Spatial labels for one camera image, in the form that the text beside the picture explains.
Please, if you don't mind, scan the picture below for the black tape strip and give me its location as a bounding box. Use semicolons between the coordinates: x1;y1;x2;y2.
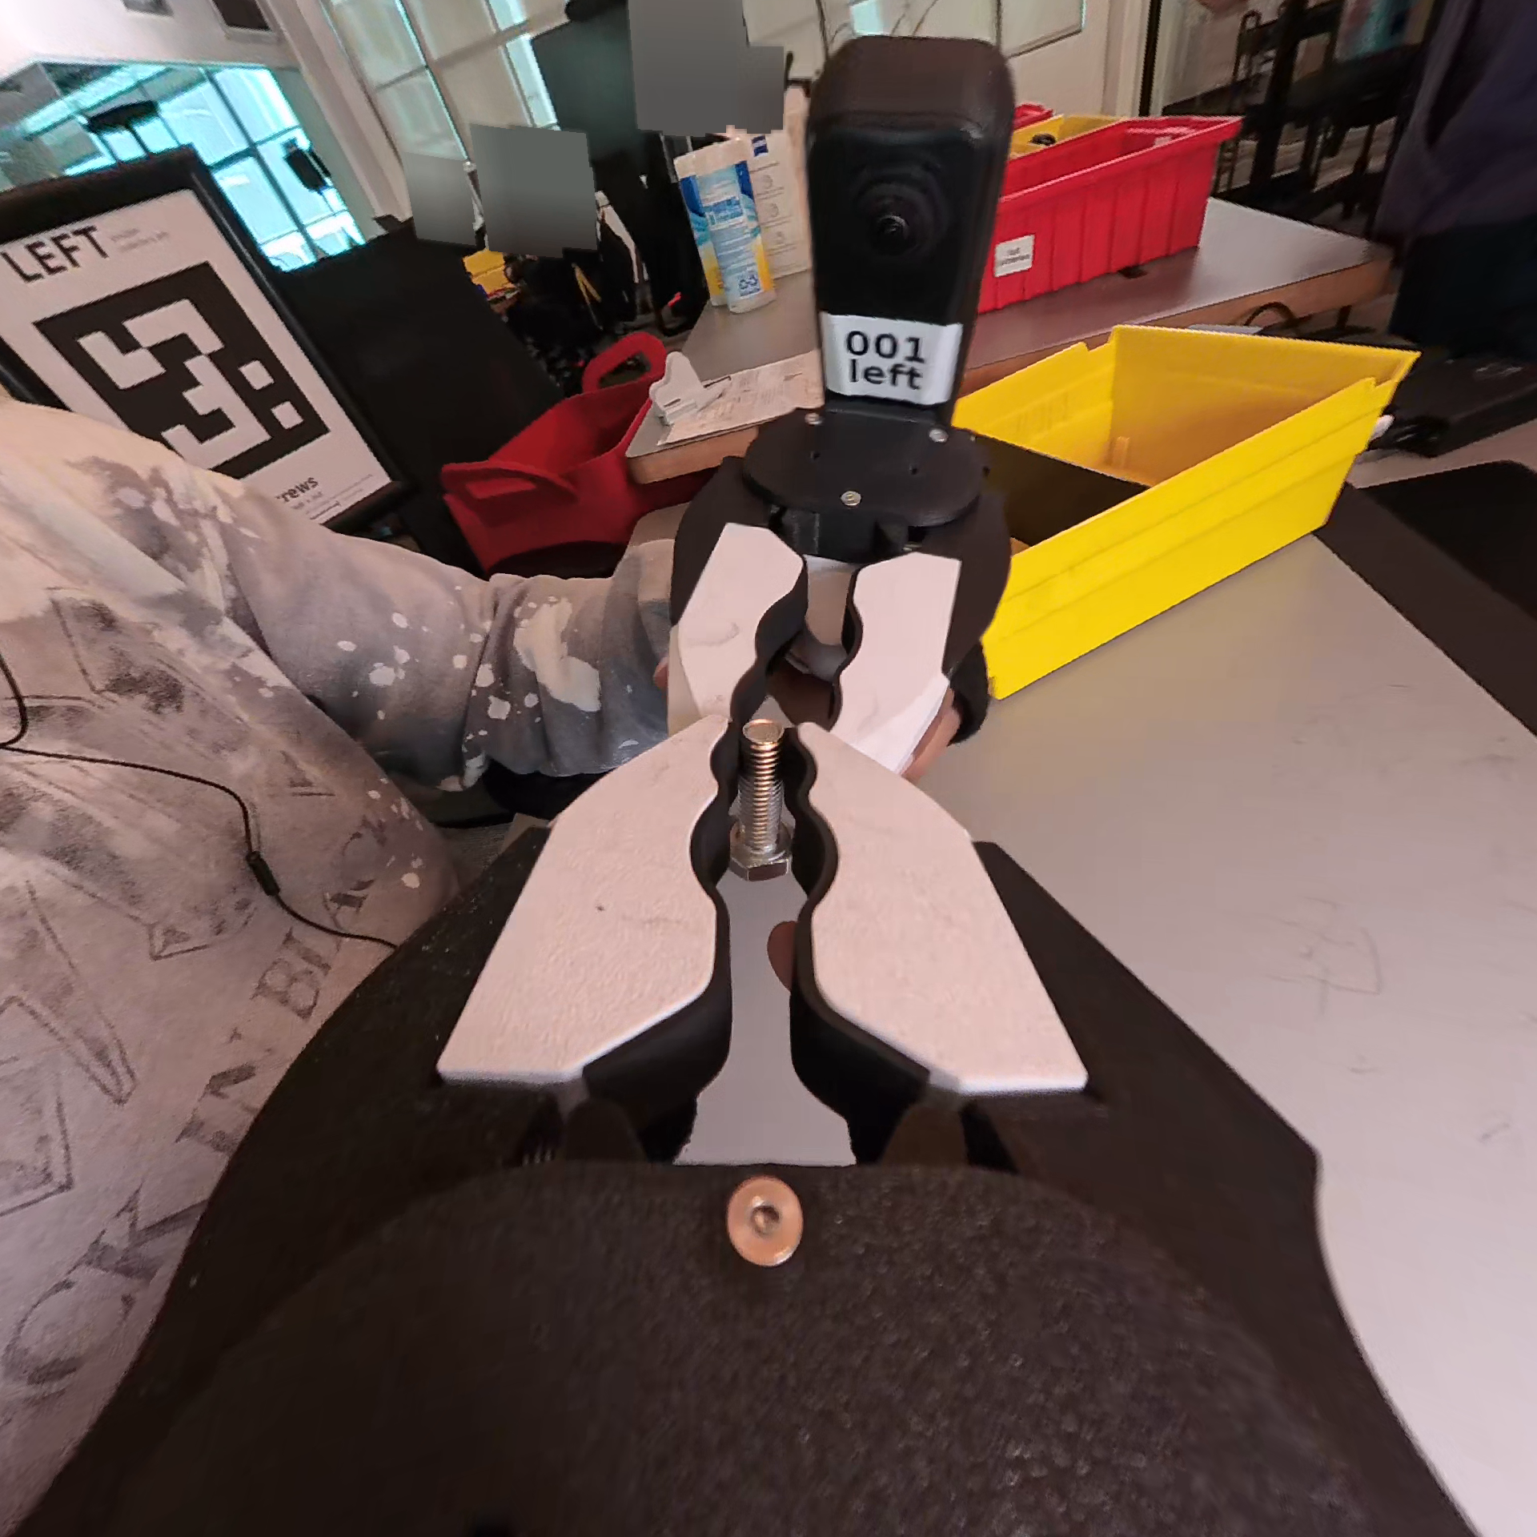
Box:
1303;488;1537;782

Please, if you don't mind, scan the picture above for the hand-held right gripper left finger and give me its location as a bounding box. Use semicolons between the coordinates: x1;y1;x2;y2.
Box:
435;718;733;1095

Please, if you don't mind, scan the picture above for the thin black cable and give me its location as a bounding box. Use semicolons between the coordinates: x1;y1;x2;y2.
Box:
0;654;397;951

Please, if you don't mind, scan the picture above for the red felt bag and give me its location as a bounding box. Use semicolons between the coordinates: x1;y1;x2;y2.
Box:
441;334;686;572

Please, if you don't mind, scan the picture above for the black framed tag sign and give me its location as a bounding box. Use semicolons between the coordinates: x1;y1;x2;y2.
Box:
0;147;410;532

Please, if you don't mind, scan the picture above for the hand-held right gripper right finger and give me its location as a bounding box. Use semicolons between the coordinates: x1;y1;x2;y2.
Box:
787;722;1092;1101

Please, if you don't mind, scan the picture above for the steel hex bolt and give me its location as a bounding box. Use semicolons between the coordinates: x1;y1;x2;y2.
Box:
726;718;794;885

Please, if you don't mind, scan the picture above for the yellow plastic bin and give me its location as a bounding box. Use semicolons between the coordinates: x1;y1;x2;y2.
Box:
953;325;1421;702
1013;114;1136;158

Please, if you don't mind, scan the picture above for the person's left hand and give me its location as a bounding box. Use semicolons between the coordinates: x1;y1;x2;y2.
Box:
902;687;962;786

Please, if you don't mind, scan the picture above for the white cardboard box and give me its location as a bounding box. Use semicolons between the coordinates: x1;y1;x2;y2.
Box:
755;122;814;281

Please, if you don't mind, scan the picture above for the black office chair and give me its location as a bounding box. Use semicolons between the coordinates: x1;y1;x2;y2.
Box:
276;230;565;566

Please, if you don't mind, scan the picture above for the blue label wipes canister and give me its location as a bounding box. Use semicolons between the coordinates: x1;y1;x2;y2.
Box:
671;151;728;308
706;151;777;317

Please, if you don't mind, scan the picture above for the clipboard with papers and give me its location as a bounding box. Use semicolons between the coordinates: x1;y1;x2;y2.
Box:
624;352;830;458

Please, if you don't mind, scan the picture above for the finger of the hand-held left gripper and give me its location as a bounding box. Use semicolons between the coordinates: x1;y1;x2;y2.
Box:
664;526;808;735
787;559;962;777

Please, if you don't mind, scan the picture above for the red plastic bin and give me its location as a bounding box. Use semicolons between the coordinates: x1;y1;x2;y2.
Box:
979;107;1244;317

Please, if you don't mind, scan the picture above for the black flat device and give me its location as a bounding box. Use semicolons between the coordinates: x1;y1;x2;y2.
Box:
1381;354;1537;458

